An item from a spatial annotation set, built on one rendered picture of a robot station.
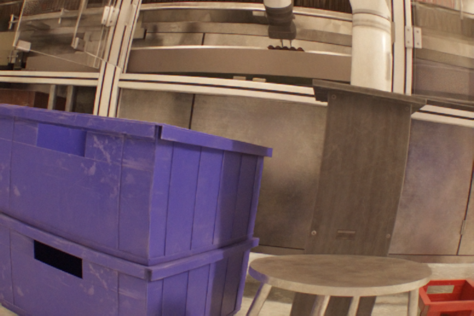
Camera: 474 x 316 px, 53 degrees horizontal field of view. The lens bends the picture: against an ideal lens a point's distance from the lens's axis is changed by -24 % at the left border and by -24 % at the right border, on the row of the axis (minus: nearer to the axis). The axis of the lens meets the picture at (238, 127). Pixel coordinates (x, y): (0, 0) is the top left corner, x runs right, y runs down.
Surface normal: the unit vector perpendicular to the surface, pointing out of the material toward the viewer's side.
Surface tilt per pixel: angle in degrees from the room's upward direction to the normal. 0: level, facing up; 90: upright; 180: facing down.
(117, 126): 90
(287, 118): 90
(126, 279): 90
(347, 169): 90
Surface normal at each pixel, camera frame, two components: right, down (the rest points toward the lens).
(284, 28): -0.27, 0.60
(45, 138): 0.95, 0.11
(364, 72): -0.49, -0.11
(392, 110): -0.15, -0.07
